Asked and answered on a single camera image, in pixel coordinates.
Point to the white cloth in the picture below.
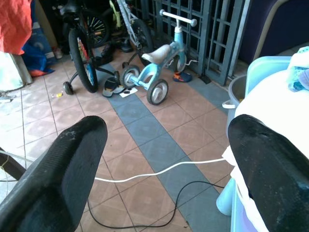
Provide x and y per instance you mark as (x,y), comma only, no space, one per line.
(272,106)

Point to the light blue kids tricycle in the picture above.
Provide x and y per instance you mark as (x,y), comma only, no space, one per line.
(154,70)

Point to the red orange cloth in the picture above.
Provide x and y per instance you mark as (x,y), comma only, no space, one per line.
(14,24)

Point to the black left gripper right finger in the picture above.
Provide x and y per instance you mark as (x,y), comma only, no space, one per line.
(272,169)

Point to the blue plastic bag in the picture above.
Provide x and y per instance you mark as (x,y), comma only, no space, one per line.
(37,52)

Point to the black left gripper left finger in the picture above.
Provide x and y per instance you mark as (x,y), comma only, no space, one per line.
(55,183)

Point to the dark metal chair leg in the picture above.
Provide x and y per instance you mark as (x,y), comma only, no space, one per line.
(9,164)

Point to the grey plastic bucket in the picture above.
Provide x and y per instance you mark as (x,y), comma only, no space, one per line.
(235,93)

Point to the light blue patterned cloth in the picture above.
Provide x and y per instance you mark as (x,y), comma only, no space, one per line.
(299,70)

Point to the dark blue metal gate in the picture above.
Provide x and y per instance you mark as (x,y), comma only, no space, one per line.
(207,36)

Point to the white translucent plastic bag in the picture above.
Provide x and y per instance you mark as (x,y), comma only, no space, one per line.
(10,72)

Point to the blue orange kids shoe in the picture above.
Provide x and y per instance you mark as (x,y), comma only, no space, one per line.
(182,77)

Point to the grey white bicycle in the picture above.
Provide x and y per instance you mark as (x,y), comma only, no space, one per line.
(135,26)

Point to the black kids bicycle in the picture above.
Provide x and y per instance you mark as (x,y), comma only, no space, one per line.
(82,43)

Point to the light blue laundry basket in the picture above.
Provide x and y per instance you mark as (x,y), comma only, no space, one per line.
(241,212)

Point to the small yellow toy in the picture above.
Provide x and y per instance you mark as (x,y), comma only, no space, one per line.
(58,95)

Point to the white paper sheet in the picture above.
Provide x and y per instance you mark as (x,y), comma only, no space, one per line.
(128,92)

